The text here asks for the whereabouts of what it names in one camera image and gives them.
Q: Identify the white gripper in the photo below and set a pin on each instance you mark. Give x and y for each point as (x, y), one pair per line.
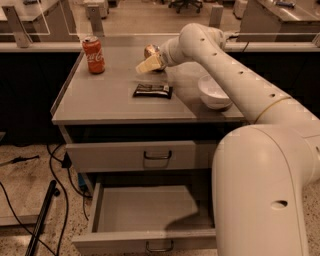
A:
(163, 59)

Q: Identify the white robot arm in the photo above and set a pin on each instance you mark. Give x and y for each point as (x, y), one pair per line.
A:
(260, 169)

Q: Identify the red coca-cola can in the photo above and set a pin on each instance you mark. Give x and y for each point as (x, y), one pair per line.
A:
(93, 51)

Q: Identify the grey metal drawer cabinet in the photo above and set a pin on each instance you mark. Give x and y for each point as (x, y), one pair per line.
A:
(102, 109)

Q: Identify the grey upper drawer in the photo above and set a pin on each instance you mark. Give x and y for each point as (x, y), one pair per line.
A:
(141, 156)

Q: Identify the open grey middle drawer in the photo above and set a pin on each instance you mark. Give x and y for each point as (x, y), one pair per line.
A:
(149, 217)

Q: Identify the black snack bar wrapper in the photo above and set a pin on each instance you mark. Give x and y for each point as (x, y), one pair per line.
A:
(149, 90)

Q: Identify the black office chair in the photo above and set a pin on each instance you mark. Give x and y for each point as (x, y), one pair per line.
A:
(178, 5)

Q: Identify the white bowl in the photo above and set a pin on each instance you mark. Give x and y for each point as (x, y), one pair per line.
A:
(212, 95)

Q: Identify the grey desk top left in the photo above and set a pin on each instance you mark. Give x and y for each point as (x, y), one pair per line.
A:
(43, 20)

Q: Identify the grey desk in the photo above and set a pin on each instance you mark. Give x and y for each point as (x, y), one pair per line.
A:
(43, 20)
(280, 21)

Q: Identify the grey desk top right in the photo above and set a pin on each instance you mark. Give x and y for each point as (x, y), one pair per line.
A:
(280, 21)

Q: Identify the clear acrylic barrier panel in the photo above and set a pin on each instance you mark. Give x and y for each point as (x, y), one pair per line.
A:
(136, 17)

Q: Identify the black pole on floor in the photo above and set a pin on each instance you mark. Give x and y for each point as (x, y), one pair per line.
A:
(35, 238)

